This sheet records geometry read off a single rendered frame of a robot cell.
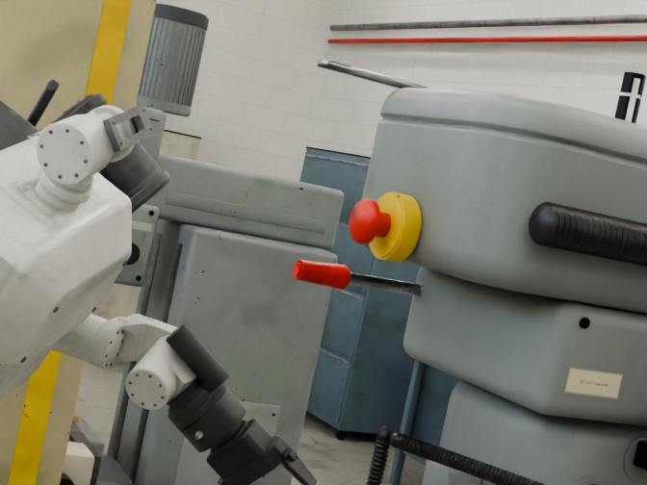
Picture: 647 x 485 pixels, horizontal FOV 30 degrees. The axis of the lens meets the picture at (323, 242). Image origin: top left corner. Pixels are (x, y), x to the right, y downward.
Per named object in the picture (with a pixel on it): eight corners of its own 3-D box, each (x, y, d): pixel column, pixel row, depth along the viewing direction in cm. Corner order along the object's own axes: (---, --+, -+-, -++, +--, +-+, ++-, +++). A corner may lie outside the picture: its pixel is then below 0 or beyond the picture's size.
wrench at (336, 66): (331, 67, 110) (333, 58, 110) (310, 66, 114) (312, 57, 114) (532, 120, 123) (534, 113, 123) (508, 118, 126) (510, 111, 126)
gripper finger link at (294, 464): (308, 495, 167) (278, 462, 166) (315, 481, 170) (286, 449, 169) (316, 490, 166) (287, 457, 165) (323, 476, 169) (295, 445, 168)
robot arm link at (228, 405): (216, 511, 169) (159, 448, 167) (241, 472, 177) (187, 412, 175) (277, 472, 163) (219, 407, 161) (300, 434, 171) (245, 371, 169)
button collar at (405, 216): (394, 264, 103) (409, 195, 103) (360, 253, 109) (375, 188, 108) (414, 267, 104) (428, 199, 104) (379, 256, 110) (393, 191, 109)
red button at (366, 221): (361, 245, 103) (371, 199, 102) (339, 239, 106) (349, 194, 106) (394, 251, 104) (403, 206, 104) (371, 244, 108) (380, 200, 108)
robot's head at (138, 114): (44, 127, 130) (103, 106, 127) (83, 112, 138) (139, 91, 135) (66, 182, 131) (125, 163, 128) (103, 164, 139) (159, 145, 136)
